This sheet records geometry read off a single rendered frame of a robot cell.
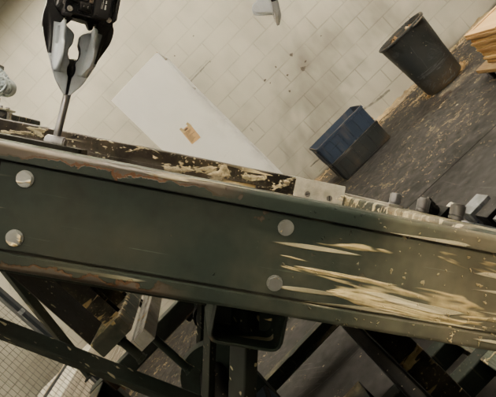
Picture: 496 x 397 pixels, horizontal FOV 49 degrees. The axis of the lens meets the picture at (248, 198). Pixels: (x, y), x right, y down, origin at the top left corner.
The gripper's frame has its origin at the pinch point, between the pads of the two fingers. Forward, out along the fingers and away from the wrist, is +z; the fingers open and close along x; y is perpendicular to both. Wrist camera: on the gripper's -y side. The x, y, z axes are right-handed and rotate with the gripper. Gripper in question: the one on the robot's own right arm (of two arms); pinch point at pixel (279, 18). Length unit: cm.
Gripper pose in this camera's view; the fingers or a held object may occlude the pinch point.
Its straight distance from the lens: 130.1
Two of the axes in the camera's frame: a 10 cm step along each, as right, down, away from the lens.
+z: 3.0, 9.4, 1.8
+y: -9.5, 3.0, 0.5
